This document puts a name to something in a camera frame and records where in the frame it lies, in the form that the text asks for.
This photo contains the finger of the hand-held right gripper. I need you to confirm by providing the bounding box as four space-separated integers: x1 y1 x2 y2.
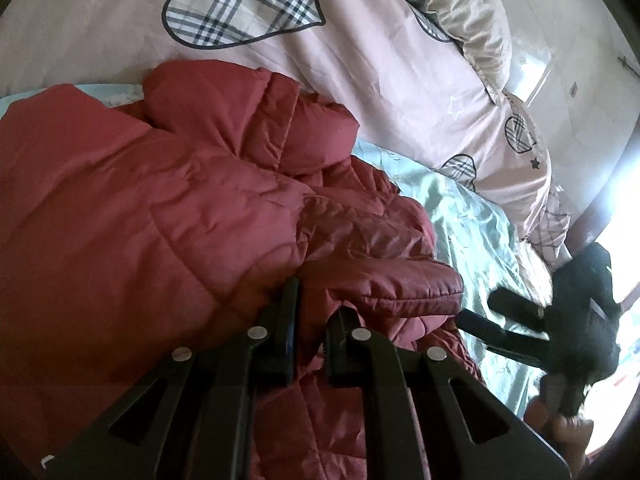
456 308 551 368
487 287 551 333

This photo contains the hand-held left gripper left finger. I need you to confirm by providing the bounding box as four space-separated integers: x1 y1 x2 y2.
42 277 301 480

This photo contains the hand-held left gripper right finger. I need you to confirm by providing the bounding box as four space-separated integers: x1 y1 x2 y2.
324 307 572 480

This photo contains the red padded jacket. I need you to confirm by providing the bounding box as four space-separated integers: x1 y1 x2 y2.
0 60 483 480

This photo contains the person's right hand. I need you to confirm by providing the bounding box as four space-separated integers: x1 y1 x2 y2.
522 394 597 468

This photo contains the light blue floral bed sheet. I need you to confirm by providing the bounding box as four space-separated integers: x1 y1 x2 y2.
0 82 556 418

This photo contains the pink duvet with plaid hearts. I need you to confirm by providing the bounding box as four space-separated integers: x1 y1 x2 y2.
0 0 571 266

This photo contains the beige pillow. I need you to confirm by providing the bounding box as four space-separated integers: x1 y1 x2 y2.
360 0 512 106

